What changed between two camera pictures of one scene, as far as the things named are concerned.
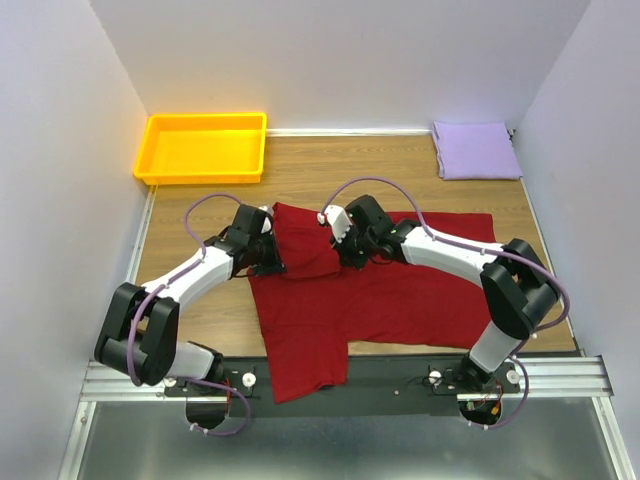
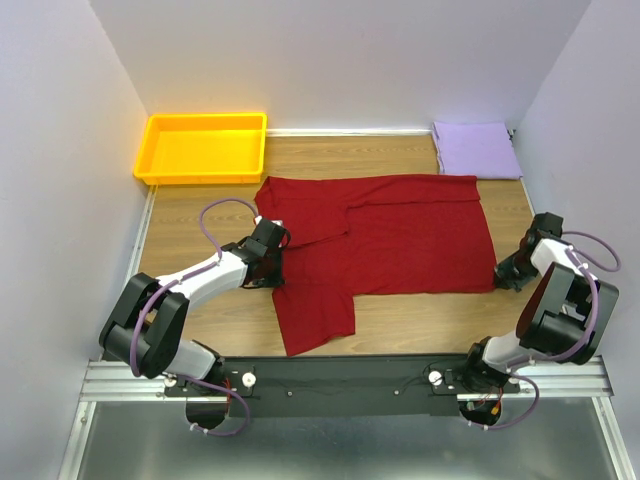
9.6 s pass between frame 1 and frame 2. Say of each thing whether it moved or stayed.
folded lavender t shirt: stayed
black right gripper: moved
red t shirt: moved
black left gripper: moved
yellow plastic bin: stayed
